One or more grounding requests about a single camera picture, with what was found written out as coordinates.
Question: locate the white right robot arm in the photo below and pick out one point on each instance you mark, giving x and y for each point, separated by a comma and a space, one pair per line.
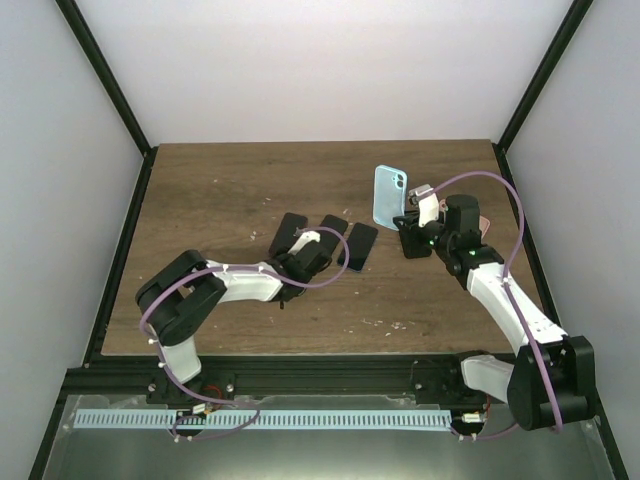
552, 380

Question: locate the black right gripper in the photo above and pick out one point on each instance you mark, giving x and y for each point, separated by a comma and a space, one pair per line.
406, 220

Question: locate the black aluminium frame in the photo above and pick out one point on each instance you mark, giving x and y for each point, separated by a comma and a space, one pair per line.
111, 333

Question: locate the light-blue slotted cable duct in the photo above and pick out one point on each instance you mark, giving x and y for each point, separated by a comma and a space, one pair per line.
402, 420

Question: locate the blue phone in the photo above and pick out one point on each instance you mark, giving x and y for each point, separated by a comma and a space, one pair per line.
360, 243

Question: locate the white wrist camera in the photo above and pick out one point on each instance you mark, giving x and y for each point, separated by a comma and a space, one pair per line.
425, 199
304, 239

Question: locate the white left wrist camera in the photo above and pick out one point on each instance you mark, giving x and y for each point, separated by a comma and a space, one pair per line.
304, 239

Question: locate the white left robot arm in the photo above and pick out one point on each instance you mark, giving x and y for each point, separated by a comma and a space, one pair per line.
177, 318

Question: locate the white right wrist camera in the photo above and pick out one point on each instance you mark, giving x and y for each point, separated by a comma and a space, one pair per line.
425, 199

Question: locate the pink phone case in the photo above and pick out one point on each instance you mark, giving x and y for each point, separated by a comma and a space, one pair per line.
484, 223

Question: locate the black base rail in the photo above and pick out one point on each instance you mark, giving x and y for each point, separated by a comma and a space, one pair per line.
431, 378

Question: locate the pink-edged phone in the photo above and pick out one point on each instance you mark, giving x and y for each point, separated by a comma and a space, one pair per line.
286, 234

